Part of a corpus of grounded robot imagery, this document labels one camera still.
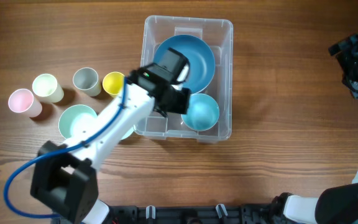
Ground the clear plastic storage container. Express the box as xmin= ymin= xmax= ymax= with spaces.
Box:
xmin=134 ymin=16 xmax=234 ymax=143

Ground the pale green cup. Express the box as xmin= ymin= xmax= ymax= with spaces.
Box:
xmin=32 ymin=73 xmax=64 ymax=103

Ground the yellow cup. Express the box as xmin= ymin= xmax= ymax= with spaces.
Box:
xmin=102 ymin=72 xmax=125 ymax=97

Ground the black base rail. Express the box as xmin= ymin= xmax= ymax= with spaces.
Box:
xmin=103 ymin=203 xmax=292 ymax=224

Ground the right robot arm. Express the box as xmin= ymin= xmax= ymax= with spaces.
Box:
xmin=267 ymin=34 xmax=358 ymax=223

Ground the grey cup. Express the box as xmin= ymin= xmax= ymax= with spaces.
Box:
xmin=73 ymin=67 xmax=101 ymax=97

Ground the pink cup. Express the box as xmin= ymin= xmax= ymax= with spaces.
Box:
xmin=8 ymin=88 xmax=42 ymax=118

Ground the mint green bowl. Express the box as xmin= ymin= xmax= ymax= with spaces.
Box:
xmin=121 ymin=127 xmax=134 ymax=140
xmin=58 ymin=105 xmax=98 ymax=139

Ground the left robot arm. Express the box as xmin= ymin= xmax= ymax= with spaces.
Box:
xmin=30 ymin=48 xmax=191 ymax=223

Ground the light blue bowl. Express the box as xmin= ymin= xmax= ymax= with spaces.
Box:
xmin=181 ymin=93 xmax=219 ymax=131

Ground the blue plate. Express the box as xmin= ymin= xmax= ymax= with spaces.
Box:
xmin=153 ymin=35 xmax=216 ymax=93

